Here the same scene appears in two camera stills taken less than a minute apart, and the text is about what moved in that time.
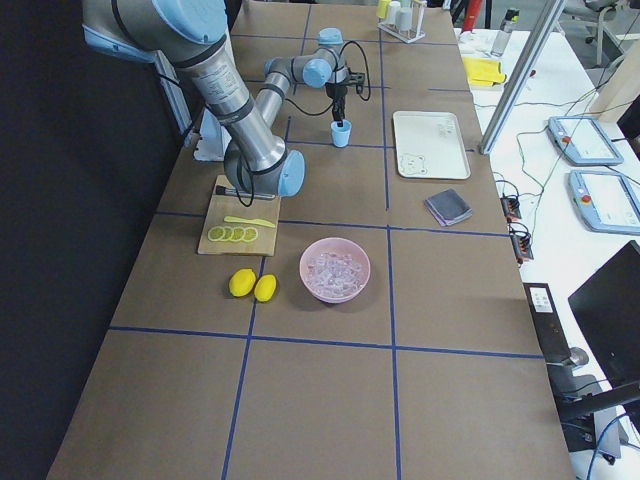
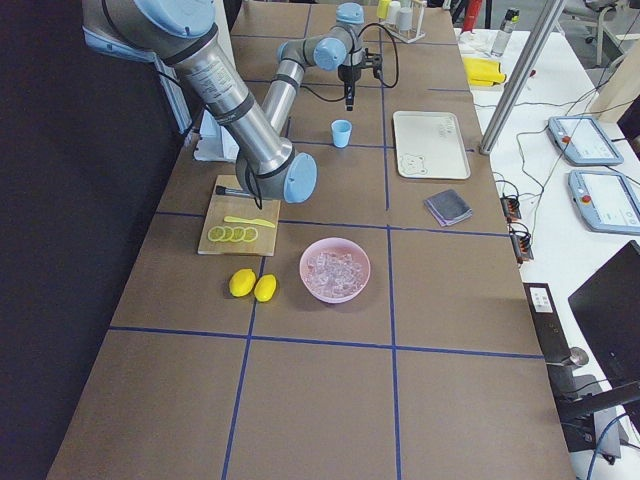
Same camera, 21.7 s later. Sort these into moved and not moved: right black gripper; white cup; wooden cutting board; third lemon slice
Moved: right black gripper
Not moved: wooden cutting board; third lemon slice; white cup
